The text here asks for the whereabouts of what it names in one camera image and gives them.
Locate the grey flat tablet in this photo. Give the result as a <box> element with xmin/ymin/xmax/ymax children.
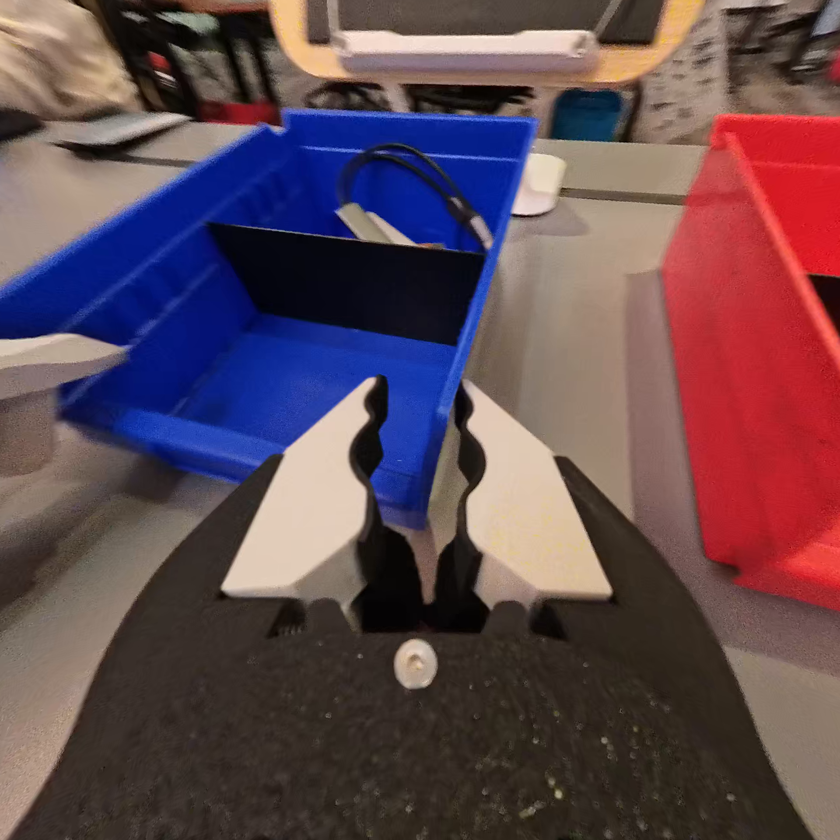
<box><xmin>51</xmin><ymin>110</ymin><xmax>193</xmax><ymax>156</ymax></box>

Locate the black bin divider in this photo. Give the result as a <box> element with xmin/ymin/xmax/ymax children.
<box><xmin>206</xmin><ymin>222</ymin><xmax>488</xmax><ymax>347</ymax></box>
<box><xmin>806</xmin><ymin>273</ymin><xmax>840</xmax><ymax>330</ymax></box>

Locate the blue plastic bin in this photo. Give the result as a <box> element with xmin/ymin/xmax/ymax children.
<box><xmin>0</xmin><ymin>108</ymin><xmax>540</xmax><ymax>532</ymax></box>

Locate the grey USB hub with cable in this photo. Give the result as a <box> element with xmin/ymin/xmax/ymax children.
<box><xmin>333</xmin><ymin>143</ymin><xmax>496</xmax><ymax>255</ymax></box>

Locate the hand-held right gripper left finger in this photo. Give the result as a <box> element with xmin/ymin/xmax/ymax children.
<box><xmin>221</xmin><ymin>375</ymin><xmax>425</xmax><ymax>634</ymax></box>

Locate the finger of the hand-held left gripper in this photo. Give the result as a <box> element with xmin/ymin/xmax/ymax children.
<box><xmin>0</xmin><ymin>332</ymin><xmax>130</xmax><ymax>478</ymax></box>

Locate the teal bag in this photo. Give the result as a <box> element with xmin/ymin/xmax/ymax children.
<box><xmin>550</xmin><ymin>87</ymin><xmax>626</xmax><ymax>143</ymax></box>

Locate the red plastic bin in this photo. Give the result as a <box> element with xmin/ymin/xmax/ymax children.
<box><xmin>196</xmin><ymin>98</ymin><xmax>281</xmax><ymax>127</ymax></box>
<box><xmin>660</xmin><ymin>113</ymin><xmax>840</xmax><ymax>613</ymax></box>

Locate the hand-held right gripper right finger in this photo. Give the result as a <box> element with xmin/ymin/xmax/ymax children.
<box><xmin>430</xmin><ymin>382</ymin><xmax>614</xmax><ymax>634</ymax></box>

